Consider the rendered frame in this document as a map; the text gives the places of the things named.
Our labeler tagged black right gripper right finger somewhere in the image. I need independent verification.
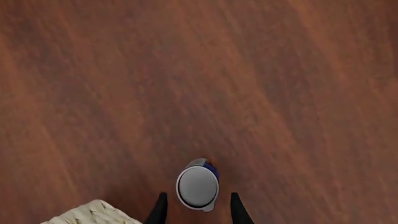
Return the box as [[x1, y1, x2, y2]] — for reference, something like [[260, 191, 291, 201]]
[[230, 192, 256, 224]]

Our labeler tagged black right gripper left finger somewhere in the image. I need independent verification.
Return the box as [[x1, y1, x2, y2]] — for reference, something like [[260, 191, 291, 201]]
[[144, 192, 169, 224]]

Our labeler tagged pale woven basket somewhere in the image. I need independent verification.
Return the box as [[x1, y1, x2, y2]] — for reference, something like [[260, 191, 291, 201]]
[[40, 198, 141, 224]]

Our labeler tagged tin with blue label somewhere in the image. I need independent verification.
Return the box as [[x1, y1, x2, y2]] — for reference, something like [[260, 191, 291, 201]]
[[175, 157, 220, 213]]

